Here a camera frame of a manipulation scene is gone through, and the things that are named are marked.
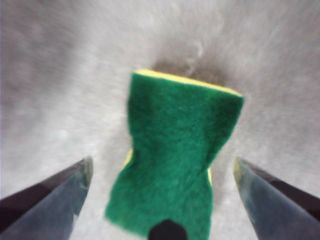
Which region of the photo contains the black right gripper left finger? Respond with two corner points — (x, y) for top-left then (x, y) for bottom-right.
(0, 155), (94, 240)

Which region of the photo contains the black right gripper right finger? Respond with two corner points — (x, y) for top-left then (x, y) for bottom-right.
(233, 156), (320, 240)

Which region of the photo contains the yellow sponge with green pad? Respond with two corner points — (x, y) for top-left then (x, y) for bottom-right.
(103, 68), (245, 238)

